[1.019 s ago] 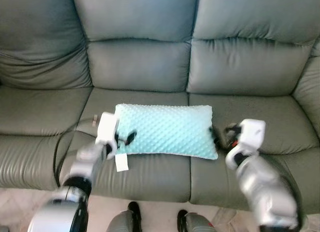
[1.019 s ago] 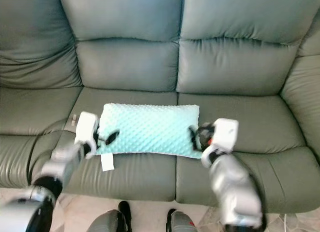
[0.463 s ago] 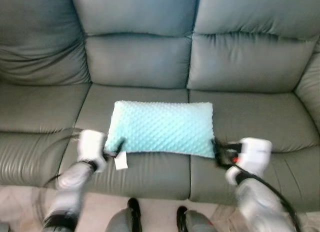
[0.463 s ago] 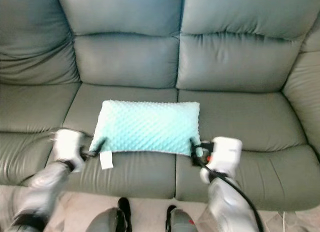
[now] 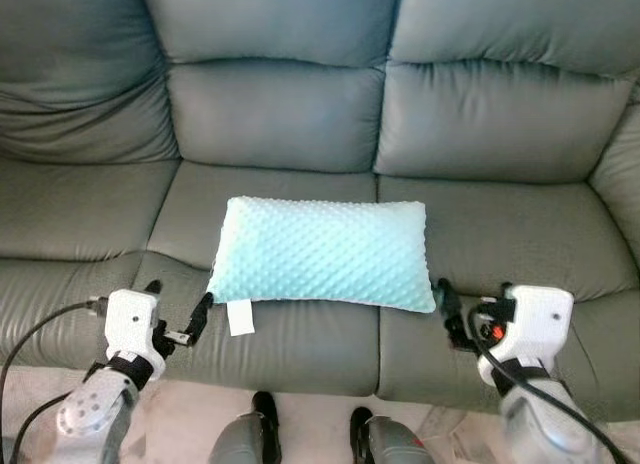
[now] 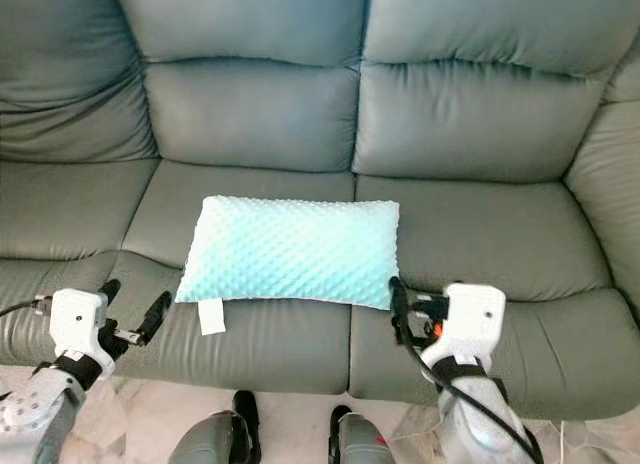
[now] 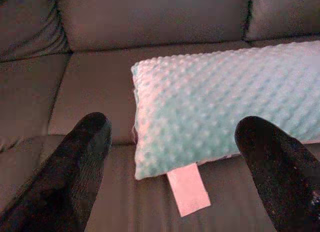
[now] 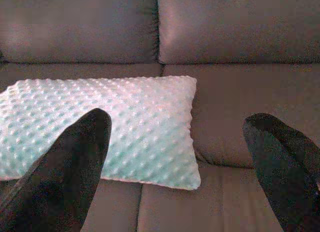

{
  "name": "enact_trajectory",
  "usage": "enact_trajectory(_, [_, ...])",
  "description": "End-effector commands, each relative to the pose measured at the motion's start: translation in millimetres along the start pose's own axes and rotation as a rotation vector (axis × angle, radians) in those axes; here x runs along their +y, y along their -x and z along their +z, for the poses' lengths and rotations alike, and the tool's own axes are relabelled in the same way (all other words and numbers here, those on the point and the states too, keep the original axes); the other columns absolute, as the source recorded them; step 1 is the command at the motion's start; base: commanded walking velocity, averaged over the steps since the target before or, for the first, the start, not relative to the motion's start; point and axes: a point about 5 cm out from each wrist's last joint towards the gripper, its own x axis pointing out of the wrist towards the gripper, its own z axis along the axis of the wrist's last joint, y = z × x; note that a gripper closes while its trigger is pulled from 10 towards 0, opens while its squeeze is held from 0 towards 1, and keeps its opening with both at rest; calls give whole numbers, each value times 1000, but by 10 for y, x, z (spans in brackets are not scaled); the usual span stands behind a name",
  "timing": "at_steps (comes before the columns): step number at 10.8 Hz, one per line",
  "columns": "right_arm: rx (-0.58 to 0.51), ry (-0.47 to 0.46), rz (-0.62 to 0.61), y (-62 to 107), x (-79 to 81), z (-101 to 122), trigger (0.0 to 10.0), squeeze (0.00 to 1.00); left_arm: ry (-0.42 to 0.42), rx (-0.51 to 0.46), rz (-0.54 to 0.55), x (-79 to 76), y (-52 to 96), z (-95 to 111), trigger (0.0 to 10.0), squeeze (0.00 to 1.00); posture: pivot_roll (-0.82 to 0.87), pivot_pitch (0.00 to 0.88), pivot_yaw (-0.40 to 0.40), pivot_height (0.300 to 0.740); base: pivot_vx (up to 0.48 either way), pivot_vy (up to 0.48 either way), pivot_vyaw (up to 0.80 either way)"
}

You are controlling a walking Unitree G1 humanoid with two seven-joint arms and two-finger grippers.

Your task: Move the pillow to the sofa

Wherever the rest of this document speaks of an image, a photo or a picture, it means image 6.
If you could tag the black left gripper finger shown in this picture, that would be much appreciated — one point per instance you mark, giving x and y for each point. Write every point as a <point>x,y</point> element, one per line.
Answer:
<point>159,314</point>
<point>110,291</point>

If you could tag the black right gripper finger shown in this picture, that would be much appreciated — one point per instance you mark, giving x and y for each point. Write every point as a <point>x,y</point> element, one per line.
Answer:
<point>398,296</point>
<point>460,285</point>

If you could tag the mint dotted pillow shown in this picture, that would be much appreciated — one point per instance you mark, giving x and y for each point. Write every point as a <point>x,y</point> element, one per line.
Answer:
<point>290,249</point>

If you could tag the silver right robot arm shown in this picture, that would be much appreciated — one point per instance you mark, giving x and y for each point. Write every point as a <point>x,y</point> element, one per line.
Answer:
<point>480,434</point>

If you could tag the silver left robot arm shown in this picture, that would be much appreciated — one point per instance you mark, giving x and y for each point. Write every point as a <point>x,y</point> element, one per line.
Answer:
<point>50,419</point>

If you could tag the grey-green leather sofa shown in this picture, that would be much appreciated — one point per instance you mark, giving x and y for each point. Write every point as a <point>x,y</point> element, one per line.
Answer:
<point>260,114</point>

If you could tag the grey left robot leg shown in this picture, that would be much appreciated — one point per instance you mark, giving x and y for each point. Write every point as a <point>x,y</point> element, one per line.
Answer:
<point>210,439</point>

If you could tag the grey robot leg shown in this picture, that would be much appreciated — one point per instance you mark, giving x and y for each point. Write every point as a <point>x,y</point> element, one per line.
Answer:
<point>210,439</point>
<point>365,444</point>

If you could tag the grey right robot leg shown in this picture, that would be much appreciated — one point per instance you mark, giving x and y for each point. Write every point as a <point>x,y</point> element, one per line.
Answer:
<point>365,444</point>

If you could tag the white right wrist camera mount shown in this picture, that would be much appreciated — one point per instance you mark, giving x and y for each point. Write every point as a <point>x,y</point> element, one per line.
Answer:
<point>475,319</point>

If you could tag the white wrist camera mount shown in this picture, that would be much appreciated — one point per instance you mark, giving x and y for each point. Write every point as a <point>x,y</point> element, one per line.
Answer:
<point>475,319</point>
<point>78,319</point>

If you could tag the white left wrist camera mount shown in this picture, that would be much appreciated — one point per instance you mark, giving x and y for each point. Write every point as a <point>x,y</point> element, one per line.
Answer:
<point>78,319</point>

